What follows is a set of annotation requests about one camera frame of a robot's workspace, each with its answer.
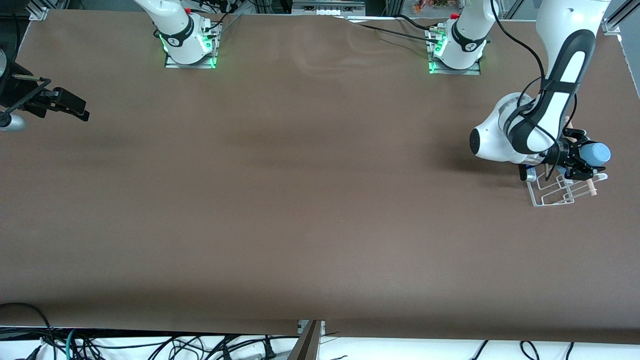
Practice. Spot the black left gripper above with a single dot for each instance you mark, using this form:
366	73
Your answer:
567	151

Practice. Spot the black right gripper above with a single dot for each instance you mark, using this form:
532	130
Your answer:
11	91

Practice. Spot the light blue plastic cup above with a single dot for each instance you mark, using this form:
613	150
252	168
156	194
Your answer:
597	152

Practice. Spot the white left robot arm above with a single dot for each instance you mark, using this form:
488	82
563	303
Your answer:
500	135

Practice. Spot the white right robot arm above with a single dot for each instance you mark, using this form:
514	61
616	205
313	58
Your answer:
175	20

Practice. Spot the brown table cover sheet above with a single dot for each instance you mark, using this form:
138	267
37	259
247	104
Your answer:
320	225

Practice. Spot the white power strip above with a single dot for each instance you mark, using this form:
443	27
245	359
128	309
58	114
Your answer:
327	10

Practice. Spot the aluminium frame profile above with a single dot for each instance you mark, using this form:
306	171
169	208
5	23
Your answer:
39	12
611	26

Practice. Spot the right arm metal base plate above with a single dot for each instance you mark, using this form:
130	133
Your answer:
172	64

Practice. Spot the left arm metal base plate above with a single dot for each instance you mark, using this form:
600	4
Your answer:
472	72

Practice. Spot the white metal bracket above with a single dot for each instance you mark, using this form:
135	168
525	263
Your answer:
301	327

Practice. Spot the dark table leg post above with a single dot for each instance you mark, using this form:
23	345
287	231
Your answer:
307	345

